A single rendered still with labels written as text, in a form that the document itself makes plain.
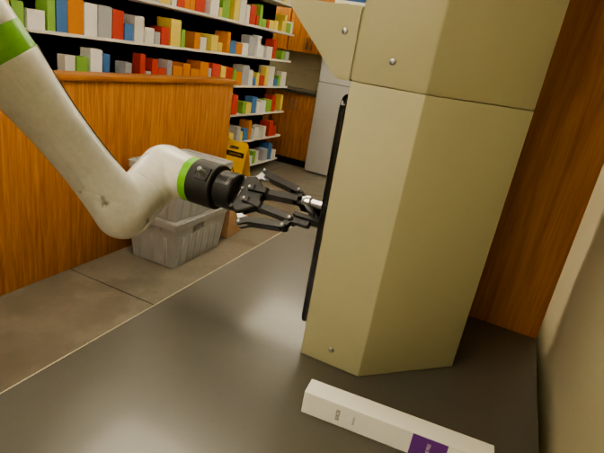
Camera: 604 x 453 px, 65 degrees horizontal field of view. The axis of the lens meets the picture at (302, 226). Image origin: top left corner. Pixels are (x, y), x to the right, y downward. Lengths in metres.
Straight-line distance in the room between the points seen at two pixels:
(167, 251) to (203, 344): 2.30
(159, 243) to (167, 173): 2.20
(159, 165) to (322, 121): 5.11
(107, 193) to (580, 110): 0.89
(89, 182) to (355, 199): 0.47
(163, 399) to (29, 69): 0.54
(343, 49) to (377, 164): 0.17
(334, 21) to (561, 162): 0.55
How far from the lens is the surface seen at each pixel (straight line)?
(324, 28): 0.74
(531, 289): 1.12
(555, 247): 1.09
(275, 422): 0.73
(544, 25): 0.80
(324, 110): 6.00
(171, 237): 3.07
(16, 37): 0.88
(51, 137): 0.89
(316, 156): 6.09
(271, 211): 0.88
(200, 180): 0.93
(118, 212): 0.92
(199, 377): 0.79
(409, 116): 0.69
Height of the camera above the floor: 1.44
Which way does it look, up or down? 20 degrees down
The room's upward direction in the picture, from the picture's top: 10 degrees clockwise
